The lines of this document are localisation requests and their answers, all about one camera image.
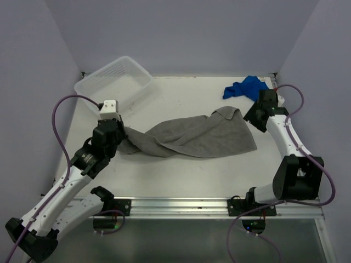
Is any blue towel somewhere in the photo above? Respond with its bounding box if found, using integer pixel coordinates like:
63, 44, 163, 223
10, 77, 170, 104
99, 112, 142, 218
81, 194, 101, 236
222, 76, 269, 101

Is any grey towel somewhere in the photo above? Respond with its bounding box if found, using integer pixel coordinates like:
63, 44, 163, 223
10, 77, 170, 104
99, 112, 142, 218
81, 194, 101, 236
118, 106, 257, 158

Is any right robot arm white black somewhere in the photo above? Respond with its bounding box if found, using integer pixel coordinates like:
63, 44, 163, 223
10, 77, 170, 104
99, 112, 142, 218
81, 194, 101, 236
244, 89, 324, 215

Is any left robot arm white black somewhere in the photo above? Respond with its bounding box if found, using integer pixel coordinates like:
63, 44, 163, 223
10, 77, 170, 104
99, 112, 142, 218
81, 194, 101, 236
5, 117, 127, 262

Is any white plastic basket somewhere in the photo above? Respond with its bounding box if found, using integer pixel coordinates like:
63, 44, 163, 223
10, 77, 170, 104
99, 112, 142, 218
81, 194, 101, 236
74, 56, 153, 110

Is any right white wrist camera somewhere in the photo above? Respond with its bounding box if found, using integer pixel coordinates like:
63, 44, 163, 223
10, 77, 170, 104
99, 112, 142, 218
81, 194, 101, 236
277, 93, 285, 107

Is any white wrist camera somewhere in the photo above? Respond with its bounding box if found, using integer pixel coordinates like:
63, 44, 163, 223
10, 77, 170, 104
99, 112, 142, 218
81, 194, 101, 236
277, 93, 285, 107
98, 100, 121, 121

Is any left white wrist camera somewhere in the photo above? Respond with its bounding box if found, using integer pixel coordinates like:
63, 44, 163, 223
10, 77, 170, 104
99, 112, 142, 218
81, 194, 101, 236
98, 100, 121, 121

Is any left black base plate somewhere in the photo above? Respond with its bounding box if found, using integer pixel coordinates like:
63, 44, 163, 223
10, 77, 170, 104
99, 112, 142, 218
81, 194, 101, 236
94, 198, 132, 216

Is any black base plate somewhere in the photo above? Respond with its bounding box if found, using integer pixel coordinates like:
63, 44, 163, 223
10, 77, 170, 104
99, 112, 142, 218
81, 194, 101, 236
227, 196, 277, 217
94, 198, 132, 216

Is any aluminium mounting rail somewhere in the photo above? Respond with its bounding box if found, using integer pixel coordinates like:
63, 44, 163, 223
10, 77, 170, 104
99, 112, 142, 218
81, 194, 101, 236
35, 196, 326, 220

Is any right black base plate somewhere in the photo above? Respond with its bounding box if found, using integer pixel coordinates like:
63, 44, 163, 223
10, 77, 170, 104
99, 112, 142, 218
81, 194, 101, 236
227, 196, 277, 217

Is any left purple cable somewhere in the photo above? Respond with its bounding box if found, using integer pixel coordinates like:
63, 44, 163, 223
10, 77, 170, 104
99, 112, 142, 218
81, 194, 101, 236
5, 94, 104, 263

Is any purple cable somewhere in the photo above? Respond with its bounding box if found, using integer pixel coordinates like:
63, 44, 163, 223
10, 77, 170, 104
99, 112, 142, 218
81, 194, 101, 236
5, 94, 104, 263
229, 84, 337, 263

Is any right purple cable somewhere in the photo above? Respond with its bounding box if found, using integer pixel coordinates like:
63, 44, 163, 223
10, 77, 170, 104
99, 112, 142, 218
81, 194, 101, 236
229, 84, 337, 263

